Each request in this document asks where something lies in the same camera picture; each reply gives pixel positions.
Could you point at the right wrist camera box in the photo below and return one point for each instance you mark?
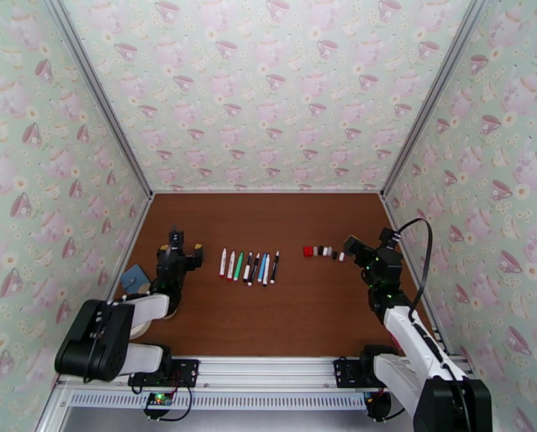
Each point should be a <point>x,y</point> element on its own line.
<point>389,238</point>

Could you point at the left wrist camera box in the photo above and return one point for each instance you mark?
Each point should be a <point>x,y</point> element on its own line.
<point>175,241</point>

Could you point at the small circuit board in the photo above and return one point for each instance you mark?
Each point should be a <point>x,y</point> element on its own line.
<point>158,400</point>

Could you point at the white masking tape roll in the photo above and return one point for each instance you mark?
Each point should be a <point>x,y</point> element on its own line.
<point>140,330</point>

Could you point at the aluminium front beam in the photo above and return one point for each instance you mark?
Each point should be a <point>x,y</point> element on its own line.
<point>268,370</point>

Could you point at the aluminium back rail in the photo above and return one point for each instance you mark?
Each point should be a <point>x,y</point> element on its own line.
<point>268,191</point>

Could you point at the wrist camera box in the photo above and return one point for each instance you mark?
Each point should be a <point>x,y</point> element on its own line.
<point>389,238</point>
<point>175,241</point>

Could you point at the green highlighter pen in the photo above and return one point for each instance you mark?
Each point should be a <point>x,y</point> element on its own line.
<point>239,266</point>

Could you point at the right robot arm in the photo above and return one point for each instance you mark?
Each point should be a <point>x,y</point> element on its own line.
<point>412,340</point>

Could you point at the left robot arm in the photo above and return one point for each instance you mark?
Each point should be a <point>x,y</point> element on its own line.
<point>93,340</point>

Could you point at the aluminium corner post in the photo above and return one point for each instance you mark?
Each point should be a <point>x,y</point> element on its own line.
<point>99,91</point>
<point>436,91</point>

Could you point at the black round disc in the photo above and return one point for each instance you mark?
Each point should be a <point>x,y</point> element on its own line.
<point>380,406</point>

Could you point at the thin black pen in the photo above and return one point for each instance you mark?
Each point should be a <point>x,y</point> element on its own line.
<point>275,267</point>
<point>253,269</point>

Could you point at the blue highlighter pen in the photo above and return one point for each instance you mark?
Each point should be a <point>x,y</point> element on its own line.
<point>261,268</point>

